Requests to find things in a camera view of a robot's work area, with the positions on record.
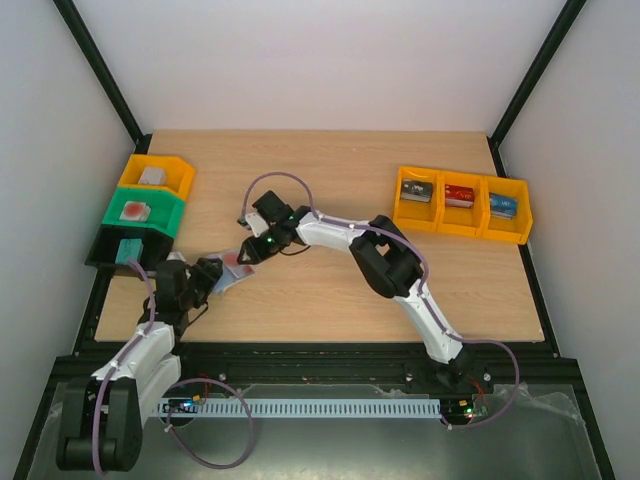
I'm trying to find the white card holder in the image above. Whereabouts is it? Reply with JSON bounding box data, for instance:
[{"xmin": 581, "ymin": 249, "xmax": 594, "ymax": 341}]
[{"xmin": 206, "ymin": 248, "xmax": 255, "ymax": 295}]

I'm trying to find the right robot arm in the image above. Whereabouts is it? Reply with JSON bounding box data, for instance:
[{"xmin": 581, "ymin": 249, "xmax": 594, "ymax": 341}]
[{"xmin": 238, "ymin": 190, "xmax": 473, "ymax": 392}]

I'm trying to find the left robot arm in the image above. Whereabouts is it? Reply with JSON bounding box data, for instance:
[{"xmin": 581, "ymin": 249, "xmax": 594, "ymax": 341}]
[{"xmin": 56, "ymin": 257, "xmax": 224, "ymax": 475}]

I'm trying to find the teal holder in black bin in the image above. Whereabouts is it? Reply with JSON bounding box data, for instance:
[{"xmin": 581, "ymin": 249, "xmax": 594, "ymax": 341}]
[{"xmin": 115, "ymin": 238, "xmax": 143, "ymax": 265}]

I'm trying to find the holder with red card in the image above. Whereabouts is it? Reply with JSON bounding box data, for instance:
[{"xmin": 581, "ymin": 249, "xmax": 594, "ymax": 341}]
[{"xmin": 119, "ymin": 201, "xmax": 151, "ymax": 223}]

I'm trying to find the grey holder in yellow bin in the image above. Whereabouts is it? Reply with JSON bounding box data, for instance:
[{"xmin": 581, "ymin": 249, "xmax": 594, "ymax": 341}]
[{"xmin": 137, "ymin": 166, "xmax": 167, "ymax": 186}]

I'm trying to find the yellow bin with black cards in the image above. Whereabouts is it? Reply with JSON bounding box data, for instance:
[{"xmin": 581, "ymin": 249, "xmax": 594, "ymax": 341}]
[{"xmin": 393, "ymin": 166, "xmax": 444, "ymax": 232}]

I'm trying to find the black card stack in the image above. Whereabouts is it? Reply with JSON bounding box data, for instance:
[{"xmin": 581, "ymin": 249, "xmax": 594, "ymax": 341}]
[{"xmin": 400, "ymin": 179, "xmax": 433, "ymax": 203}]

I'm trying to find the red card stack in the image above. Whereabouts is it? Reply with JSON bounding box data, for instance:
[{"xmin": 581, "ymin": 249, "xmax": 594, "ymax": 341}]
[{"xmin": 444, "ymin": 184, "xmax": 475, "ymax": 209}]

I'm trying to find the yellow bin with red cards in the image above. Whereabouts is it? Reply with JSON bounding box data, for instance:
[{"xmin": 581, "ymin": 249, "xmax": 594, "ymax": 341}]
[{"xmin": 436, "ymin": 170, "xmax": 489, "ymax": 237}]

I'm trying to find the blue card stack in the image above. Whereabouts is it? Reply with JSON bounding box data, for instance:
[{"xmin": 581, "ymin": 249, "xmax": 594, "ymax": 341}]
[{"xmin": 489, "ymin": 192, "xmax": 518, "ymax": 220}]

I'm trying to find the yellow bin with blue cards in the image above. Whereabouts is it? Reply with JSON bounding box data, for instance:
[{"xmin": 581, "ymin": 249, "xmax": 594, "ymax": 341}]
[{"xmin": 481, "ymin": 176, "xmax": 533, "ymax": 245}]

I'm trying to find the green bin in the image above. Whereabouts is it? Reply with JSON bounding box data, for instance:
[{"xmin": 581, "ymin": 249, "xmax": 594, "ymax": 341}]
[{"xmin": 102, "ymin": 187, "xmax": 185, "ymax": 238}]

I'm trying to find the yellow bin far left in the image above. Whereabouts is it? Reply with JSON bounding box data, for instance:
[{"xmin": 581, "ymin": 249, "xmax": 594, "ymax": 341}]
[{"xmin": 118, "ymin": 154, "xmax": 195, "ymax": 201}]

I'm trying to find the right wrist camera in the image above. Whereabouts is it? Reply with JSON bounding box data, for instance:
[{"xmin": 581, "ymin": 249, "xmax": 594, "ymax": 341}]
[{"xmin": 237, "ymin": 211, "xmax": 269, "ymax": 238}]

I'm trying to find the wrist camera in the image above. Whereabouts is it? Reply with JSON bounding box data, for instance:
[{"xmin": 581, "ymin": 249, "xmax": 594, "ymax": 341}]
[
  {"xmin": 237, "ymin": 211, "xmax": 269, "ymax": 238},
  {"xmin": 164, "ymin": 251, "xmax": 186, "ymax": 268}
]

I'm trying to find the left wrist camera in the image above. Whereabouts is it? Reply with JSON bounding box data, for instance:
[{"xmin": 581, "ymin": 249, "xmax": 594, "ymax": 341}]
[{"xmin": 164, "ymin": 251, "xmax": 186, "ymax": 268}]

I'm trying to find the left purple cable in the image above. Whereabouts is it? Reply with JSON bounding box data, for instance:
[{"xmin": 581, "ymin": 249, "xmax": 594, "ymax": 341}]
[{"xmin": 92, "ymin": 258, "xmax": 256, "ymax": 476}]

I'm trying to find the purple cable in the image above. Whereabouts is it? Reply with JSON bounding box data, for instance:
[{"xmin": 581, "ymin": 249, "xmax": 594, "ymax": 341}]
[
  {"xmin": 239, "ymin": 171, "xmax": 521, "ymax": 432},
  {"xmin": 92, "ymin": 258, "xmax": 256, "ymax": 476}
]

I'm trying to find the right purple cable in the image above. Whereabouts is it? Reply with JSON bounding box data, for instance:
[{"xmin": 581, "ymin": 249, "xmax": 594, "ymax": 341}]
[{"xmin": 239, "ymin": 171, "xmax": 521, "ymax": 432}]

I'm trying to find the white slotted cable duct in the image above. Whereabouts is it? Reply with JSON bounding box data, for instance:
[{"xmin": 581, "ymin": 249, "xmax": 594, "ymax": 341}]
[{"xmin": 152, "ymin": 398, "xmax": 441, "ymax": 419}]

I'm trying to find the left black frame post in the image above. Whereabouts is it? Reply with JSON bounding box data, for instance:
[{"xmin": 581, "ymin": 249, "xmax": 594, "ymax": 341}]
[{"xmin": 53, "ymin": 0, "xmax": 152, "ymax": 154}]

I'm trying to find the black frame post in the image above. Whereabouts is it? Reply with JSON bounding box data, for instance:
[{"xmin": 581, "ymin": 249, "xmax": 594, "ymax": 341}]
[
  {"xmin": 488, "ymin": 0, "xmax": 587, "ymax": 151},
  {"xmin": 53, "ymin": 0, "xmax": 152, "ymax": 154}
]

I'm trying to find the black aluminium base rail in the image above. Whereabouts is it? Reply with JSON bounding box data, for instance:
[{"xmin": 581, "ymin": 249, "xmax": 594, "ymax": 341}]
[{"xmin": 49, "ymin": 341, "xmax": 581, "ymax": 396}]

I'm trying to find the right black frame post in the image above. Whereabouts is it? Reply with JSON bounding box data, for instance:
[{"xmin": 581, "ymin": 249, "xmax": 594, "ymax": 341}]
[{"xmin": 488, "ymin": 0, "xmax": 587, "ymax": 151}]

